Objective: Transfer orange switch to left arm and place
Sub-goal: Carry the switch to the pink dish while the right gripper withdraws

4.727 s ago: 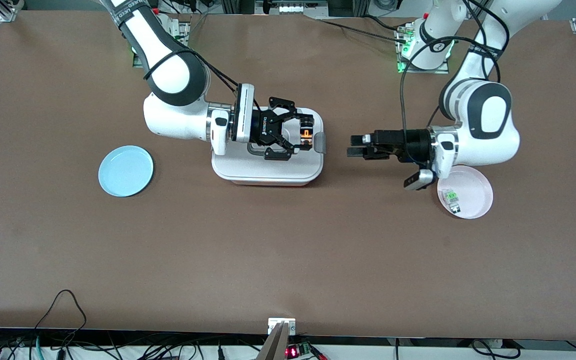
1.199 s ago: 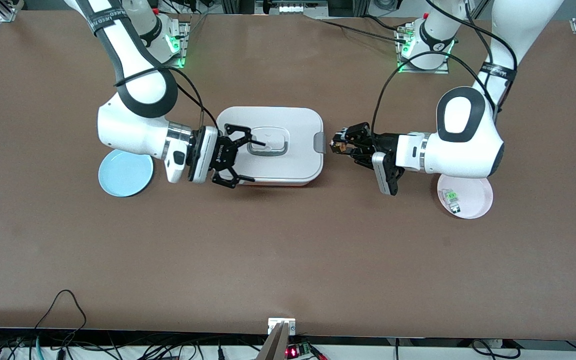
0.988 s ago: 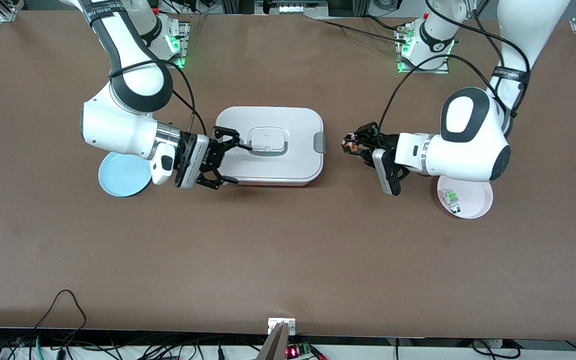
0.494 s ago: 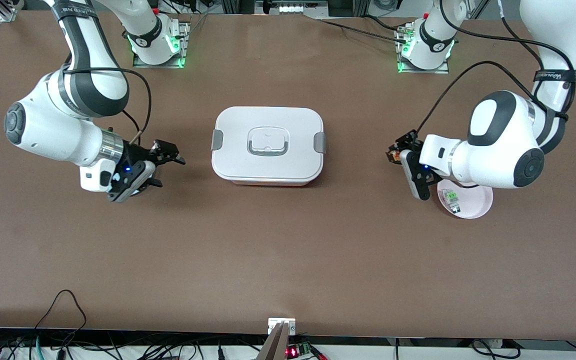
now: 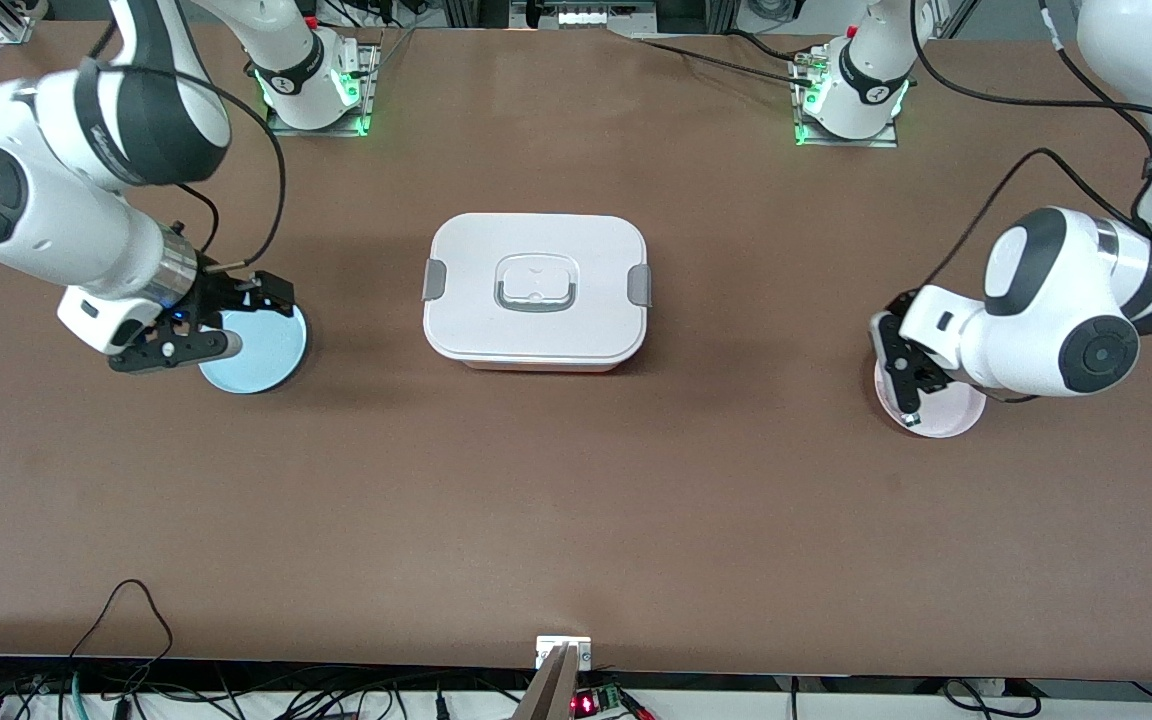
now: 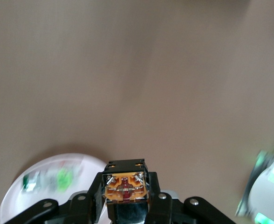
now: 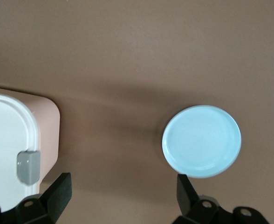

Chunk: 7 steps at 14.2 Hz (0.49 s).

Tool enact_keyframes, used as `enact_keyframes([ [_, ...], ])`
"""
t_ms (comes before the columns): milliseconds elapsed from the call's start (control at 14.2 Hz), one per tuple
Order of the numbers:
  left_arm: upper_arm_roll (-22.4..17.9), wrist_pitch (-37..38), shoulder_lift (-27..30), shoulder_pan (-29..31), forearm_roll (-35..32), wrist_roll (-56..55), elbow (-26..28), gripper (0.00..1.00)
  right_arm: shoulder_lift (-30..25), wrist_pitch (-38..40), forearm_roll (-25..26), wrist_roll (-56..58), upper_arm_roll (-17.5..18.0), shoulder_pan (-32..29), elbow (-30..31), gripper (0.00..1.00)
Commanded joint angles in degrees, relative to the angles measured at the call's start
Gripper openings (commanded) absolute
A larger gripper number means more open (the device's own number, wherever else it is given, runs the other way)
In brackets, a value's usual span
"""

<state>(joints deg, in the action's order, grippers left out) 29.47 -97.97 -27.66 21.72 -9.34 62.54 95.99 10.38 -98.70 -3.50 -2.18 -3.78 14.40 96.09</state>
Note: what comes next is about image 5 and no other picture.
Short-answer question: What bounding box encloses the white lidded lunch box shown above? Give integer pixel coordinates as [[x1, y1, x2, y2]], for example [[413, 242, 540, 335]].
[[422, 212, 653, 373]]

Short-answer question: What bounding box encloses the pale pink round plate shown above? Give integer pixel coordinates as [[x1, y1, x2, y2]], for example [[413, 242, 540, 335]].
[[873, 345, 988, 439]]

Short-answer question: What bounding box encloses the light blue round plate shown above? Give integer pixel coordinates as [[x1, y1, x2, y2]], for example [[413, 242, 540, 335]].
[[196, 300, 308, 395]]

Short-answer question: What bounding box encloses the aluminium corner profile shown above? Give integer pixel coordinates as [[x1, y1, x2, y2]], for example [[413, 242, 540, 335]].
[[0, 0, 37, 46]]

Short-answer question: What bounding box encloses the circuit board with red LED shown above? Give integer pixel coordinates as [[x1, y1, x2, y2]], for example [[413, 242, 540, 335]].
[[571, 683, 629, 717]]

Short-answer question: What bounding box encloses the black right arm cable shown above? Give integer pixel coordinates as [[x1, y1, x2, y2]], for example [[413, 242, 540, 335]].
[[171, 65, 287, 276]]

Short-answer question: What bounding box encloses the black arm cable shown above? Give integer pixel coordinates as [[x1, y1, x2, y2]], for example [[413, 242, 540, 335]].
[[171, 65, 287, 276], [911, 0, 1152, 291]]

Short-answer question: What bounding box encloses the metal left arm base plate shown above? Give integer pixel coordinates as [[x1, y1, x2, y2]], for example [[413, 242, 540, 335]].
[[791, 45, 900, 149]]

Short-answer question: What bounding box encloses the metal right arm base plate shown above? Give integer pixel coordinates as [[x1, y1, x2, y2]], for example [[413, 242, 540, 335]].
[[266, 40, 382, 137]]

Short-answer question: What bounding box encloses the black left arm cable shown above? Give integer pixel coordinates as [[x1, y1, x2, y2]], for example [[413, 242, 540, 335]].
[[911, 0, 1152, 291]]

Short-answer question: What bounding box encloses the thin black looped cable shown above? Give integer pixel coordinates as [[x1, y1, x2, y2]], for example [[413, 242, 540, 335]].
[[66, 578, 175, 691]]

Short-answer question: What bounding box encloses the coiled black cable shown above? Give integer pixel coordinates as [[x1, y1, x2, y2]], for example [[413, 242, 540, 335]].
[[916, 678, 1047, 719]]

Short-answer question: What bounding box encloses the black table cable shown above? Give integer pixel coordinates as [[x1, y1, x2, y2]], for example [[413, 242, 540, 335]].
[[716, 28, 812, 63], [631, 36, 822, 89]]

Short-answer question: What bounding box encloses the tangled black cables bundle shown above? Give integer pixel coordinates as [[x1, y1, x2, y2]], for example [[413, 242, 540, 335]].
[[0, 655, 537, 720]]

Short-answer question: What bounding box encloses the aluminium frame profile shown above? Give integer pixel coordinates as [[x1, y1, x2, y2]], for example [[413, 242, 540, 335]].
[[441, 0, 737, 33]]

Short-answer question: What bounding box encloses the small white mounting bracket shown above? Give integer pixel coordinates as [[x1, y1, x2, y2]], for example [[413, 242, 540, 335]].
[[536, 636, 593, 671]]

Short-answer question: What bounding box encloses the aluminium camera support bar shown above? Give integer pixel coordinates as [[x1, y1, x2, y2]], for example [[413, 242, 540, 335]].
[[513, 645, 582, 720]]

